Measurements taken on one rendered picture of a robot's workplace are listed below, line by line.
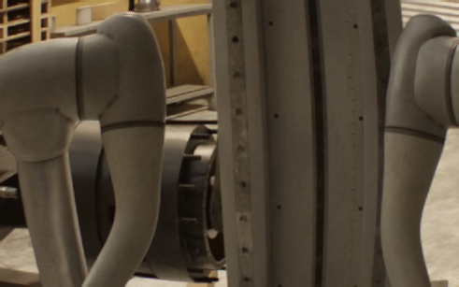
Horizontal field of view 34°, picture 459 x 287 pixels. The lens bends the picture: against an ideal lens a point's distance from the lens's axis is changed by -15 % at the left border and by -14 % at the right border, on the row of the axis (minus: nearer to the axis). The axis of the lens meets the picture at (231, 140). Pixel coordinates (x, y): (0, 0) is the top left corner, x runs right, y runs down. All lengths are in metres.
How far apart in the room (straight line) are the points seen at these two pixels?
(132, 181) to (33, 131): 0.18
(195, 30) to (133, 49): 8.06
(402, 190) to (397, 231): 0.06
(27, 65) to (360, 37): 0.57
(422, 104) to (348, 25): 0.39
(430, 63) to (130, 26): 0.46
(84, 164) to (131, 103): 1.38
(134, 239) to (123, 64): 0.25
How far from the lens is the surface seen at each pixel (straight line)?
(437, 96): 1.06
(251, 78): 1.43
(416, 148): 1.08
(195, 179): 2.49
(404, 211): 1.09
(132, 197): 1.19
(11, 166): 2.89
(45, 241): 1.32
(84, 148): 2.59
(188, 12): 8.13
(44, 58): 1.20
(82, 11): 7.47
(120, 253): 1.19
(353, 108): 1.44
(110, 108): 1.20
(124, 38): 1.21
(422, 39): 1.09
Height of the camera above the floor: 1.66
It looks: 13 degrees down
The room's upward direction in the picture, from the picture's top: 3 degrees counter-clockwise
